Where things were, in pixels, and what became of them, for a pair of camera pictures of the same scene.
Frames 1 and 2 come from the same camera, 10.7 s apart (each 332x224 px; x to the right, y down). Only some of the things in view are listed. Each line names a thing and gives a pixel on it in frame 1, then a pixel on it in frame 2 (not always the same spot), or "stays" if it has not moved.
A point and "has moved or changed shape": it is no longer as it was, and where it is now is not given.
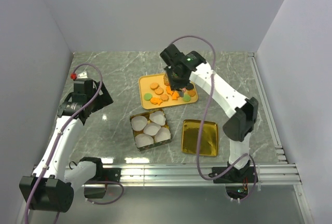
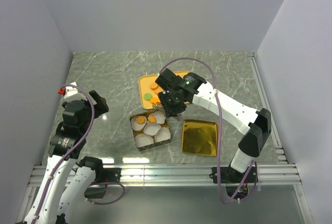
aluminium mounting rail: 197,175 stays
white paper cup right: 163,134 stays
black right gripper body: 175,83 to 170,104
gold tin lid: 190,132 stays
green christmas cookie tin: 150,129 stays
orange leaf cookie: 164,97 has moved or changed shape
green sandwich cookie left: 148,96 stays
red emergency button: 73,76 to 61,91
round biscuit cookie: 153,85 stays
